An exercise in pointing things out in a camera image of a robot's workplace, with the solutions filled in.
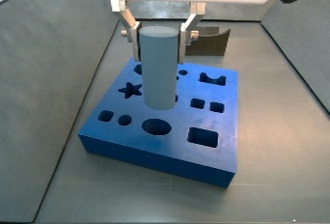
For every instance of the grey-blue oval cylinder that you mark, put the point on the grey-blue oval cylinder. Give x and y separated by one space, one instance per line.
157 41

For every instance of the blue foam shape board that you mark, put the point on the blue foam shape board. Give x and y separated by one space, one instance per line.
188 141

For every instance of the black curved holder stand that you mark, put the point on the black curved holder stand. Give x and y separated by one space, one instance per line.
211 42

